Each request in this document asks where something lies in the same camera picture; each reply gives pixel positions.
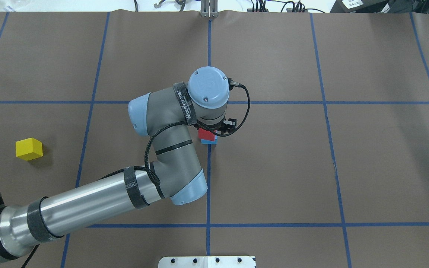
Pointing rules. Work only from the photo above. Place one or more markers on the blue cube block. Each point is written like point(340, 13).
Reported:
point(211, 142)

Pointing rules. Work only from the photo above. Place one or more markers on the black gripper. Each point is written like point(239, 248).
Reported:
point(213, 128)

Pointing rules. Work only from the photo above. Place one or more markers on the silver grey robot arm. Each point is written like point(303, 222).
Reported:
point(169, 168)

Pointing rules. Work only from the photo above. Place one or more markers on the aluminium frame post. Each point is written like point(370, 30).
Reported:
point(209, 8)

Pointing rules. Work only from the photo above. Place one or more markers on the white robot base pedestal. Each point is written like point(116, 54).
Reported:
point(208, 262)

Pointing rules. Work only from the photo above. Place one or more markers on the red cube block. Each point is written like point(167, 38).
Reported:
point(206, 135)

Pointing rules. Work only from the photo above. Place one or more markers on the yellow cube block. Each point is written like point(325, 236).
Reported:
point(28, 149)

